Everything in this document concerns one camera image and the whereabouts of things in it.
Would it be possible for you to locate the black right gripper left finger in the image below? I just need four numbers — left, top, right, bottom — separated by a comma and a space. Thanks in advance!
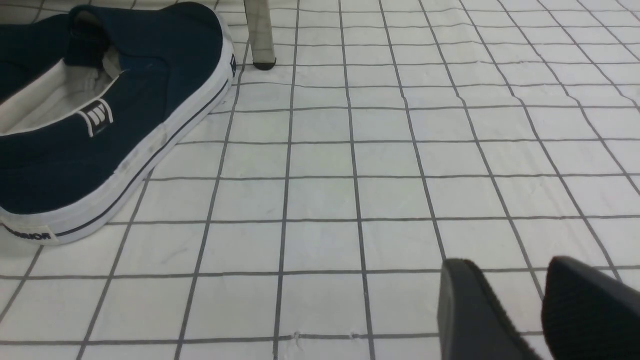
437, 259, 541, 360

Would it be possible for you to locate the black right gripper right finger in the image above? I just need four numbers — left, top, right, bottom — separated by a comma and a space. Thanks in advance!
541, 256, 640, 360

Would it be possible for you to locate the silver metal shoe rack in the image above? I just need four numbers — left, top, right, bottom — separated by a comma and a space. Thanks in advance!
243, 0, 277, 71

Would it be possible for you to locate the white grid floor cloth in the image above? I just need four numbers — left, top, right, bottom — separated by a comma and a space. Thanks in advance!
1, 0, 640, 360

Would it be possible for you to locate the navy slip-on shoe, right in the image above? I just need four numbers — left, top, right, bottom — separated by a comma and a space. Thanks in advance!
0, 2, 237, 246

